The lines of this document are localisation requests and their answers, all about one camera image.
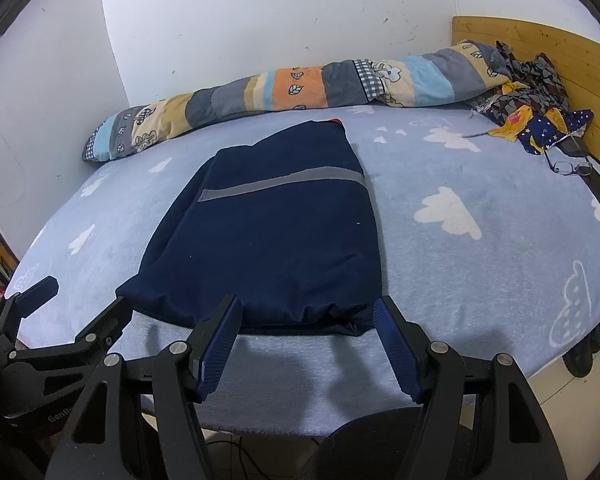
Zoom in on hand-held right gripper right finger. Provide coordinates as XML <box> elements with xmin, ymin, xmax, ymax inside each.
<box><xmin>373</xmin><ymin>295</ymin><xmax>568</xmax><ymax>480</ymax></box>

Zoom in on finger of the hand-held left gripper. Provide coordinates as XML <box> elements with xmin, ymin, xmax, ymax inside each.
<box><xmin>9</xmin><ymin>296</ymin><xmax>133</xmax><ymax>361</ymax></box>
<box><xmin>0</xmin><ymin>276</ymin><xmax>60</xmax><ymax>346</ymax></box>

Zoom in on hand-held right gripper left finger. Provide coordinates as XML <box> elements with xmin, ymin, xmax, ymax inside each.
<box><xmin>45</xmin><ymin>294</ymin><xmax>244</xmax><ymax>480</ymax></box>

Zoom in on navy work jacket red collar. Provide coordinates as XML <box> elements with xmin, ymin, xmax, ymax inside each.
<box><xmin>115</xmin><ymin>119</ymin><xmax>385</xmax><ymax>337</ymax></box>

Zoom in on wooden furniture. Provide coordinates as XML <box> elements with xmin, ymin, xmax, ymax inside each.
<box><xmin>0</xmin><ymin>227</ymin><xmax>21</xmax><ymax>293</ymax></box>

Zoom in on light blue cloud bedsheet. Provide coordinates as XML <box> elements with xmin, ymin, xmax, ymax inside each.
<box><xmin>5</xmin><ymin>102</ymin><xmax>600</xmax><ymax>436</ymax></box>

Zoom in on eyeglasses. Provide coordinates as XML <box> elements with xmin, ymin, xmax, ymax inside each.
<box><xmin>544</xmin><ymin>157</ymin><xmax>593</xmax><ymax>177</ymax></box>

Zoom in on blue yellow star cloth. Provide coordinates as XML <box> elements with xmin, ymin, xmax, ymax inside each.
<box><xmin>487</xmin><ymin>105</ymin><xmax>595</xmax><ymax>156</ymax></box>

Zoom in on rolled patchwork quilt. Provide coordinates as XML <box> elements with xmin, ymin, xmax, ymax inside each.
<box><xmin>82</xmin><ymin>40</ymin><xmax>513</xmax><ymax>163</ymax></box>

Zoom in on dark patterned cloth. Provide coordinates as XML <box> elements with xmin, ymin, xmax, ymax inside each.
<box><xmin>472</xmin><ymin>40</ymin><xmax>573</xmax><ymax>133</ymax></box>

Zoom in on wooden headboard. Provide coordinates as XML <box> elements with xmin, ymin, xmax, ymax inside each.
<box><xmin>451</xmin><ymin>16</ymin><xmax>600</xmax><ymax>171</ymax></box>

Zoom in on black cable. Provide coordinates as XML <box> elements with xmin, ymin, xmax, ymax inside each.
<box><xmin>205</xmin><ymin>437</ymin><xmax>266</xmax><ymax>480</ymax></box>

